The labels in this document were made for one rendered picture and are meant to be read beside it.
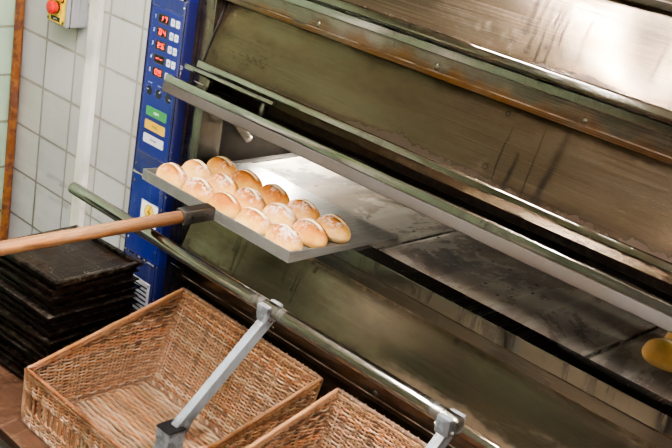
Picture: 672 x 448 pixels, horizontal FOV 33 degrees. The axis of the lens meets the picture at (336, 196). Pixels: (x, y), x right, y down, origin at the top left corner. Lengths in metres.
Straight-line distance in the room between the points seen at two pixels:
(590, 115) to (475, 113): 0.28
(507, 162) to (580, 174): 0.16
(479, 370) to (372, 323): 0.30
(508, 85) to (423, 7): 0.26
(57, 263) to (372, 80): 1.01
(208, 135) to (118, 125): 0.36
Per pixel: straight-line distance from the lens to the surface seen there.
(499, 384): 2.43
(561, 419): 2.36
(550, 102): 2.23
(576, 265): 2.07
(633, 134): 2.14
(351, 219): 2.78
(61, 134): 3.51
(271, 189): 2.75
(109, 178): 3.32
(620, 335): 2.49
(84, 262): 3.05
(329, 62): 2.62
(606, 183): 2.19
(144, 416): 2.99
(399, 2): 2.44
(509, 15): 2.28
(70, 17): 3.31
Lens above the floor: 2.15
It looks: 19 degrees down
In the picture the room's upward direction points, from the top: 10 degrees clockwise
